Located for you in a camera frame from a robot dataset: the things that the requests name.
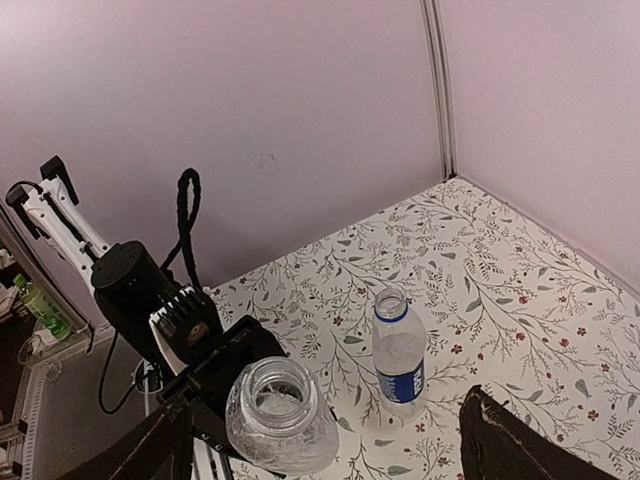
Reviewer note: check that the aluminium front rail frame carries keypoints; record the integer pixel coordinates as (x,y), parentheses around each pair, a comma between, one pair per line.
(77,404)

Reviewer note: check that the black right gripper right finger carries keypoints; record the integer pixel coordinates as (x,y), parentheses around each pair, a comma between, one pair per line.
(495,444)

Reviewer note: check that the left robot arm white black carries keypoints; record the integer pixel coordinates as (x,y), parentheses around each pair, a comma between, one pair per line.
(124,279)

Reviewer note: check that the green drink bottle background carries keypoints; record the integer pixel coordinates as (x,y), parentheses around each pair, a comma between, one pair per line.
(43,309)

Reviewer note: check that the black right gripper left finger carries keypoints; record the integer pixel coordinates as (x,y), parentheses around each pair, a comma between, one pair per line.
(164,437)

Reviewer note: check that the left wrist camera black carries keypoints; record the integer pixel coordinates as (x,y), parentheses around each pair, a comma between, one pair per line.
(186,328)

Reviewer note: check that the left aluminium corner post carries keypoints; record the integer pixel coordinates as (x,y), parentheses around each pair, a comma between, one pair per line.
(442,86)

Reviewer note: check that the clear bottle white cap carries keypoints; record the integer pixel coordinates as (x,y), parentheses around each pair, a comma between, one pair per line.
(278,419)

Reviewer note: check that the floral patterned table mat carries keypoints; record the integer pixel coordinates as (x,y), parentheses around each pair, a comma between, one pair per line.
(506,306)

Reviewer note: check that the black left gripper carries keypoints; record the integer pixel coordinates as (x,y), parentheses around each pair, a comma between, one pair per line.
(206,386)

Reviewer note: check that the Pepsi bottle blue label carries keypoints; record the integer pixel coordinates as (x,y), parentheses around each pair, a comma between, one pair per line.
(398,349)

